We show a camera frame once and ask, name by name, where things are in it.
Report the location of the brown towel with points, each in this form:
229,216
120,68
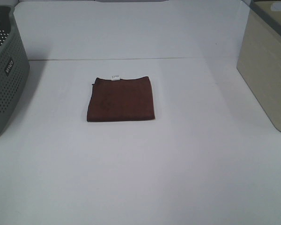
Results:
121,100

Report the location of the beige storage bin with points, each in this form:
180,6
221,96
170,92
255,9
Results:
259,61

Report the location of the grey perforated plastic basket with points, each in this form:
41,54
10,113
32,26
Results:
14,65

